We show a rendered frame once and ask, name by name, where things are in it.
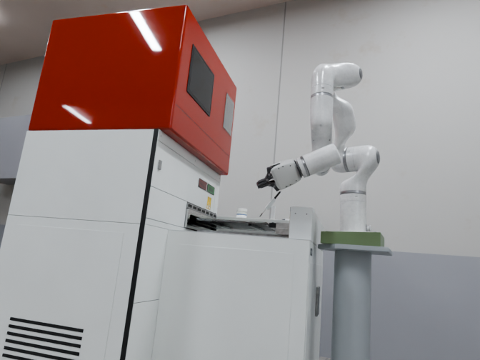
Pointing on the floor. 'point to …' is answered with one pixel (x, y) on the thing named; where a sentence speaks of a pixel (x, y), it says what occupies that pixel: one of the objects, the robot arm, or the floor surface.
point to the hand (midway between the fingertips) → (261, 183)
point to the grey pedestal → (352, 299)
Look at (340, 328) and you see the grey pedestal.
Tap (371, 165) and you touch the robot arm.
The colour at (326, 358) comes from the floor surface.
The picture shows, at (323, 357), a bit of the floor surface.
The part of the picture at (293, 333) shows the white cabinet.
